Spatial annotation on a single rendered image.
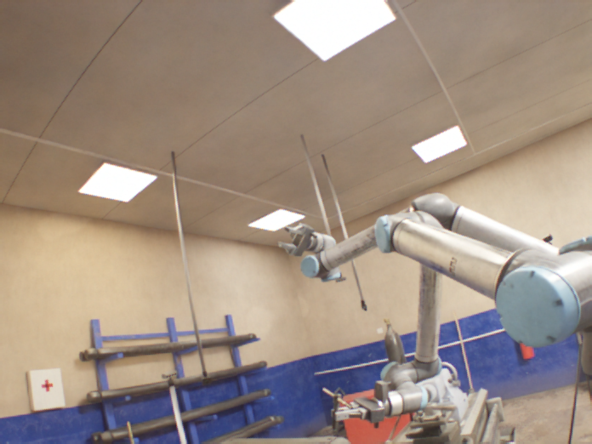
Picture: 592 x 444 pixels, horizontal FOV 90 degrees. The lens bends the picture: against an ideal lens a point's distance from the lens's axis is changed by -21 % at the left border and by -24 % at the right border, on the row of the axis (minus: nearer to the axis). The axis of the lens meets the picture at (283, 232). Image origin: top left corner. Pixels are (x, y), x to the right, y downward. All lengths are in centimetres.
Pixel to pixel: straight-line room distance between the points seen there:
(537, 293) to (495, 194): 512
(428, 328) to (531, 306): 73
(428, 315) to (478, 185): 460
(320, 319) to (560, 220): 422
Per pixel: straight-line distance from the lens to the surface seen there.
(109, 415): 399
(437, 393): 247
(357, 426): 472
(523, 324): 72
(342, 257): 150
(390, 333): 465
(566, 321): 69
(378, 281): 607
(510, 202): 574
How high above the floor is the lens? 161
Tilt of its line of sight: 17 degrees up
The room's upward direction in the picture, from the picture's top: 13 degrees counter-clockwise
